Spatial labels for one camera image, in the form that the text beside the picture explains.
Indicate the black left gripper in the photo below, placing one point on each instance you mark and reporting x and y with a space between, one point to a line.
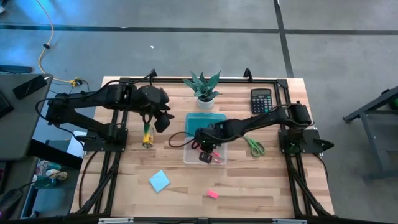
155 99

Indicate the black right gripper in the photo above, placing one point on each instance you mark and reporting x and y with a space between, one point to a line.
210 133

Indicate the pink eraser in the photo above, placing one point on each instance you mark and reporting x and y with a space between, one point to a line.
213 194

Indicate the light blue sticky note pad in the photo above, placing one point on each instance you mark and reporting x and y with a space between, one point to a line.
159 181

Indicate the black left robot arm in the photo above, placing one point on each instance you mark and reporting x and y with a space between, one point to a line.
81 99

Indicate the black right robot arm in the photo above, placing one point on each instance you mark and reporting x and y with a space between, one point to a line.
258 119

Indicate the teal lidded clear pencil case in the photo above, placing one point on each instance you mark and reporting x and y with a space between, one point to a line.
199 121

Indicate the white round plant pot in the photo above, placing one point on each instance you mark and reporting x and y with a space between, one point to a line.
205 104

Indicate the green snake plant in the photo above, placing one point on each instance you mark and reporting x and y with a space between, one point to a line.
202 85

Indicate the black calculator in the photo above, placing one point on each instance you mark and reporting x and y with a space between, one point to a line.
261 101

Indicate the teal bottle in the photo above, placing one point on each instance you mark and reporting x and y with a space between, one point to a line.
46 183

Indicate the black smartphone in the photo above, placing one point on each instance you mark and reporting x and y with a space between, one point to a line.
29 87

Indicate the grey side table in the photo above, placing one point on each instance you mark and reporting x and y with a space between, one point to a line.
25 124

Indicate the black flat floor bar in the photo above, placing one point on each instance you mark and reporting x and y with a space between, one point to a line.
15 69

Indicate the grey metal stand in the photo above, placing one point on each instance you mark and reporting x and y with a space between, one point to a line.
370 137

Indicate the black flat device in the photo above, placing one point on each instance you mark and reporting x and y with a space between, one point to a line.
4 105

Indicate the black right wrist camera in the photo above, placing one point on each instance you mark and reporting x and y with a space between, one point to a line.
206 157

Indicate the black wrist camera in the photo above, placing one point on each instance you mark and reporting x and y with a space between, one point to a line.
162 124
206 157

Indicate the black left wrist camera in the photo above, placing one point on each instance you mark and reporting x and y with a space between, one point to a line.
162 124

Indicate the black aluminium table frame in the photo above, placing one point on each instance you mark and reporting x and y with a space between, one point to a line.
236 81

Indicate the silver metal bracket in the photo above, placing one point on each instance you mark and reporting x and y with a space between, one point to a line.
289 221
115 221

